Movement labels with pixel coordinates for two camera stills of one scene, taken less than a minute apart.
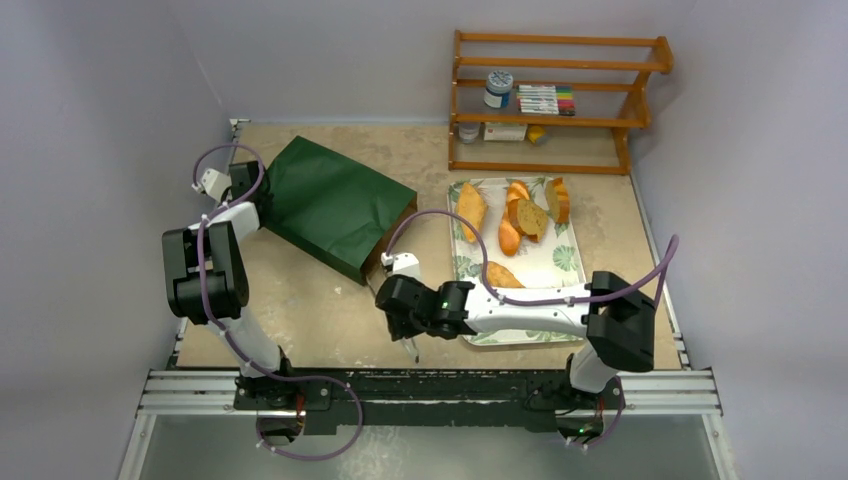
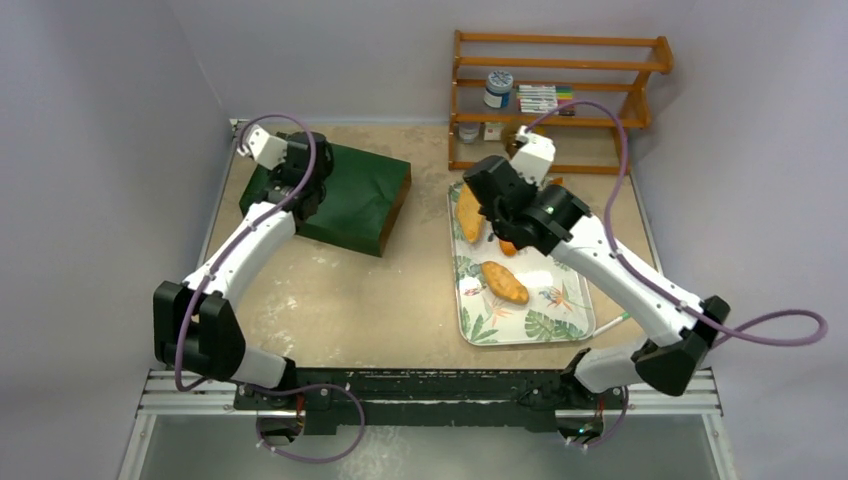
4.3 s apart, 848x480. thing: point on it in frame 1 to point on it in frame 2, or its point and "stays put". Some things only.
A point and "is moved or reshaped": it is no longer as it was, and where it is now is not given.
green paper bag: [338, 211] is moved or reshaped
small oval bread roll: [499, 276] stays put
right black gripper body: [403, 318] to [515, 192]
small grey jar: [468, 131] stays put
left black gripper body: [227, 198] to [319, 186]
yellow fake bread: [472, 206] stays put
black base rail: [422, 400] stays put
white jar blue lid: [498, 89] stays put
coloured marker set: [546, 99] stays put
